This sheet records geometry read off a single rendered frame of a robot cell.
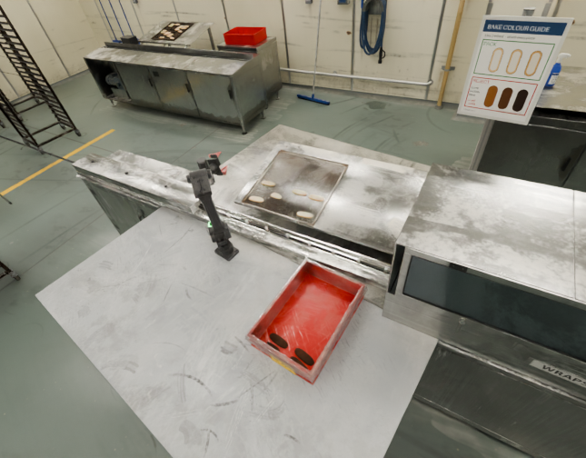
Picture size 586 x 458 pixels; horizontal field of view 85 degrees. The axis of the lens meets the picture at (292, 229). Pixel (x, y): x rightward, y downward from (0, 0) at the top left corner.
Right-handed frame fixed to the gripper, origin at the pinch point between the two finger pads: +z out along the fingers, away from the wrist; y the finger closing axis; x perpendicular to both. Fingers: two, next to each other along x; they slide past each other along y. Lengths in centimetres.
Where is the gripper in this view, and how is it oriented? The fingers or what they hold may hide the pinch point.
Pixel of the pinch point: (223, 159)
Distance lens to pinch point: 207.5
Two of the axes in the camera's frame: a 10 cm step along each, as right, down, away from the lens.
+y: 2.9, 7.6, 5.8
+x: 8.6, 0.6, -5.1
